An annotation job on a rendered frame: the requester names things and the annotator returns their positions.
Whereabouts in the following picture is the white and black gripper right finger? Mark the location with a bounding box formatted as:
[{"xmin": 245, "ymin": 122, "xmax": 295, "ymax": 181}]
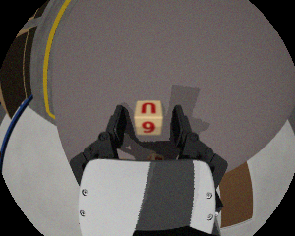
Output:
[{"xmin": 172, "ymin": 105, "xmax": 228, "ymax": 190}]

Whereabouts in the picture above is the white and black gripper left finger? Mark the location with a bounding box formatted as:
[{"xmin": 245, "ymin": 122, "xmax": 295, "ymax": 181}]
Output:
[{"xmin": 70, "ymin": 105, "xmax": 127, "ymax": 186}]

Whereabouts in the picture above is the wooden letter block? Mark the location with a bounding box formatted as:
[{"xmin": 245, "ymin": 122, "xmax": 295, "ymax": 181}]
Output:
[
  {"xmin": 147, "ymin": 153, "xmax": 164, "ymax": 160},
  {"xmin": 134, "ymin": 100, "xmax": 163, "ymax": 135}
]

